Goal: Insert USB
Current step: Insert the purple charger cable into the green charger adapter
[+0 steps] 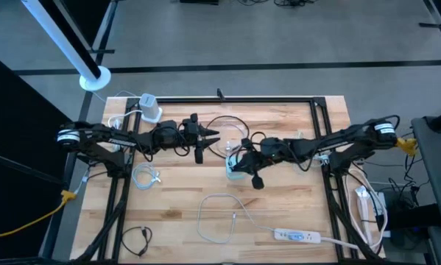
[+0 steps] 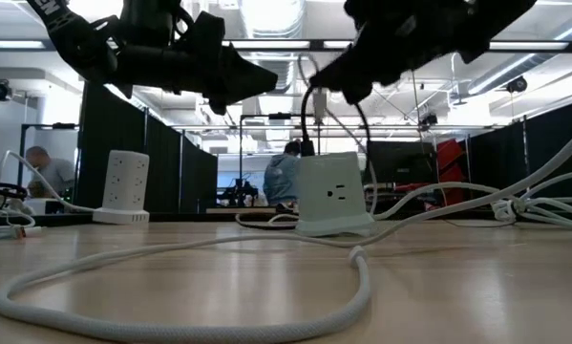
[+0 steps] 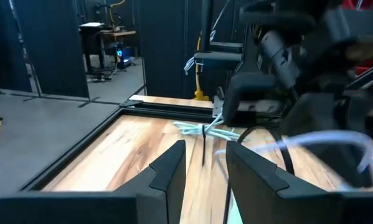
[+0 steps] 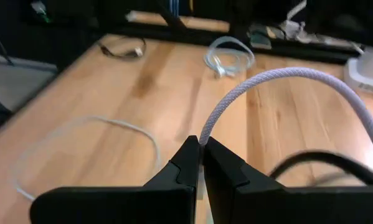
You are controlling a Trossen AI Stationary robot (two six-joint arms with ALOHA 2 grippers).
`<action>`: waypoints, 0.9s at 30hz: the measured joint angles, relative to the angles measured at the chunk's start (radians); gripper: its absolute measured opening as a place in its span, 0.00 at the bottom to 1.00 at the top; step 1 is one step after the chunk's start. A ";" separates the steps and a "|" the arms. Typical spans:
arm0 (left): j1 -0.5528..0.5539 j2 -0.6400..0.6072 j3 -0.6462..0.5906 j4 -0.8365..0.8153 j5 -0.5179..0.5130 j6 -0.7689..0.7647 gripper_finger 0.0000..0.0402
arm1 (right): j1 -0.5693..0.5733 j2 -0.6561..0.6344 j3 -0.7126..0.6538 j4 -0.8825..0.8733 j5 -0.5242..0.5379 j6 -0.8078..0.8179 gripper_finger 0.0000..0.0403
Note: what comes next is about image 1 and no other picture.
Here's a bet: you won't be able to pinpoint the thin white cable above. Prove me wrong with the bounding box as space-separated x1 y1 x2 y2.
130 162 162 191

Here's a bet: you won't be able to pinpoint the yellow plug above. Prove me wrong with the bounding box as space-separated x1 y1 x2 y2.
395 136 418 155

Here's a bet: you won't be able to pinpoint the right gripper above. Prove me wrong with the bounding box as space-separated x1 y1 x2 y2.
229 136 280 191

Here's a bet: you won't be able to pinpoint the large black side panel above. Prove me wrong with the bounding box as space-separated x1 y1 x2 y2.
0 49 77 261

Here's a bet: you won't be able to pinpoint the black USB cable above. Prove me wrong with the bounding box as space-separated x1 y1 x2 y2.
204 115 267 160

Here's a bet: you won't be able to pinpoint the short black cable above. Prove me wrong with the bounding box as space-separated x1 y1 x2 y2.
120 225 153 258

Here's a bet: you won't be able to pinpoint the short white USB cable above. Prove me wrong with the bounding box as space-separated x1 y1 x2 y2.
219 123 245 158

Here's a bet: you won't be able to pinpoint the black floor cables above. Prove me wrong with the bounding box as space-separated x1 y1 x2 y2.
236 0 319 7

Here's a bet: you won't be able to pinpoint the white pole with round base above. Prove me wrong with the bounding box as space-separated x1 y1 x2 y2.
20 0 112 92

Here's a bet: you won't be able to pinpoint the white plug cable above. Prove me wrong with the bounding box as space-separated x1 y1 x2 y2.
72 167 92 195

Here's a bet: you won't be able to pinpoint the flat power strip white cord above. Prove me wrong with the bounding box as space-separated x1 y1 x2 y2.
320 236 361 250

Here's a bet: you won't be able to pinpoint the white plug adapter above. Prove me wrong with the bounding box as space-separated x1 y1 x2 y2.
354 185 370 202

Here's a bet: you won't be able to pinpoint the tower power strip white cord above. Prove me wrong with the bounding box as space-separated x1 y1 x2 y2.
107 110 144 130

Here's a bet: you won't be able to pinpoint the yellow extension cord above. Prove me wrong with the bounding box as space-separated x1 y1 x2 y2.
0 190 77 241

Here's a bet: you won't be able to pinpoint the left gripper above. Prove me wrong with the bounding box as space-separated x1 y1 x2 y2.
183 113 222 166

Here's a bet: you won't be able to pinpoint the black floor object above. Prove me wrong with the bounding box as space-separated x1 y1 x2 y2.
178 0 220 6

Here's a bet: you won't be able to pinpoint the white braided USB cable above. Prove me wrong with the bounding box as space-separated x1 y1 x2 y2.
196 192 278 245

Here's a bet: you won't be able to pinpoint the black aluminium table frame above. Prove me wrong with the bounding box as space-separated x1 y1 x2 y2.
72 96 387 264

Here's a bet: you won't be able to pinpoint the mint cube power strip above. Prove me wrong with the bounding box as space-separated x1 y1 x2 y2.
225 153 250 181

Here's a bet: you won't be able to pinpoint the black floor box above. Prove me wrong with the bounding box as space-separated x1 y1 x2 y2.
384 187 441 231

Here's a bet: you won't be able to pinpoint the black floor stand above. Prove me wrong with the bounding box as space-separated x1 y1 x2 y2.
417 0 441 60

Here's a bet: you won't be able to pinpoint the grey furniture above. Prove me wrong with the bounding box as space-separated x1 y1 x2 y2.
410 116 441 236

